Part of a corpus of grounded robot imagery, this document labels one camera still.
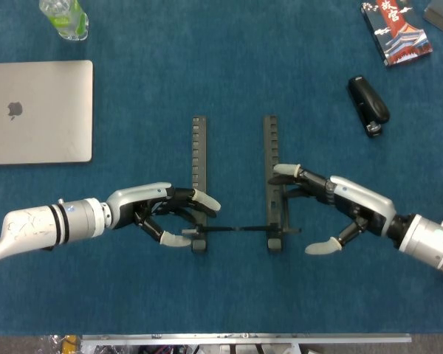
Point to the black folding laptop stand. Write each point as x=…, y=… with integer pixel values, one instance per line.
x=203, y=166

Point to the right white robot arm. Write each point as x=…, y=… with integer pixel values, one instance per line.
x=424, y=239

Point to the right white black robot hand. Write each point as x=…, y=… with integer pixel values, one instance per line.
x=369, y=203

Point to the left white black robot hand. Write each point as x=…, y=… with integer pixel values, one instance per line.
x=133, y=201

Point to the silver apple laptop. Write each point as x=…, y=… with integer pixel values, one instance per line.
x=40, y=110

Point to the clear plastic bag yellow contents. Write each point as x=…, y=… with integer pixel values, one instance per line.
x=59, y=344

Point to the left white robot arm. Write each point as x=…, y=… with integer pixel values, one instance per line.
x=40, y=225

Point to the aluminium table edge rail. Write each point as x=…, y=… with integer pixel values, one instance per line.
x=243, y=337

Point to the dark palace print book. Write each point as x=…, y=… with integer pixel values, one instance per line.
x=398, y=33

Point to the black stapler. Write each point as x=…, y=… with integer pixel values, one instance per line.
x=369, y=105

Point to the clear bottle green label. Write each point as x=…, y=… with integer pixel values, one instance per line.
x=68, y=20

